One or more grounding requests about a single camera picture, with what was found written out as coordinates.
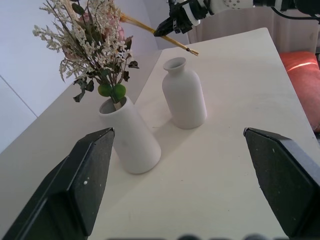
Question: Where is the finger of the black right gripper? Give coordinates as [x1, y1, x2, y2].
[152, 26, 175, 38]
[156, 16, 176, 31]

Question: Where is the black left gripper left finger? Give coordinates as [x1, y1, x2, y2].
[0, 127, 116, 240]

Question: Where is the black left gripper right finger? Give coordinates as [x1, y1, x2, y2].
[243, 126, 320, 240]

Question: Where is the yellow dried stem bouquet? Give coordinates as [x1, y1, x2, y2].
[119, 13, 200, 57]

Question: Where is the white and pink flower bouquet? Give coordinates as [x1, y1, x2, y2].
[32, 0, 140, 111]

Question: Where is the white bottle-shaped vase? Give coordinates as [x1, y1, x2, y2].
[161, 57, 208, 130]

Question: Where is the white conical vase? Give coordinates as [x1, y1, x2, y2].
[98, 95, 162, 175]

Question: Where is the orange cushion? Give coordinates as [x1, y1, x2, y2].
[278, 51, 320, 133]

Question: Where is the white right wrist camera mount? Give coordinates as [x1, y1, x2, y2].
[183, 4, 202, 27]

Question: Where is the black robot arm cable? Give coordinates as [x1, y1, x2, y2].
[270, 6, 320, 20]

